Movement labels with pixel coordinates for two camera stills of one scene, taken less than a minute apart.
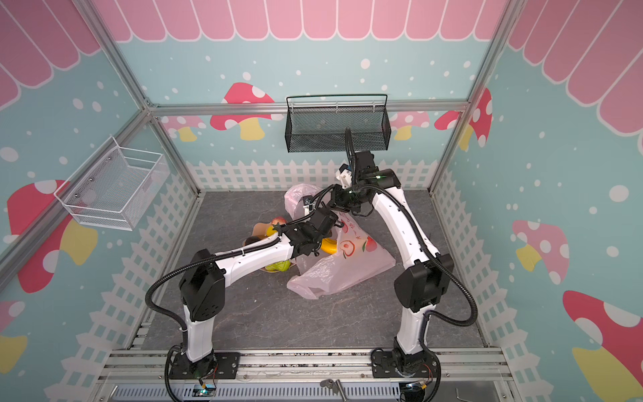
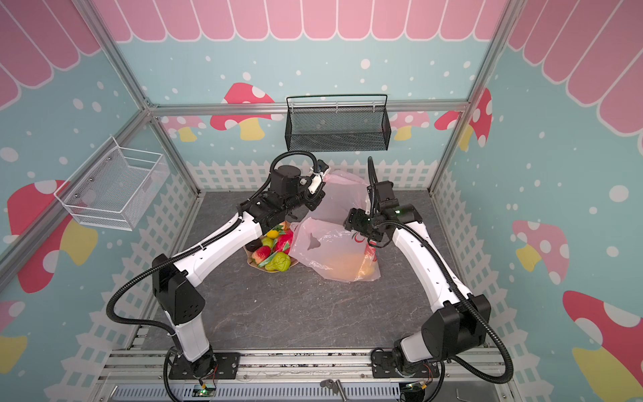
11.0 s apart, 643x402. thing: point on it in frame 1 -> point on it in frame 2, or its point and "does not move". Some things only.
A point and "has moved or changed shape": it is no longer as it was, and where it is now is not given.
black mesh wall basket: x=317 y=123 does not move
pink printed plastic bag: x=357 y=258 has moved or changed shape
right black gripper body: x=341 y=198 -> x=355 y=220
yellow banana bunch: x=329 y=245 -> x=366 y=270
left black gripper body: x=318 y=245 -> x=304 y=197
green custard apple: x=282 y=266 does not move
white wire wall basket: x=110 y=189 does not move
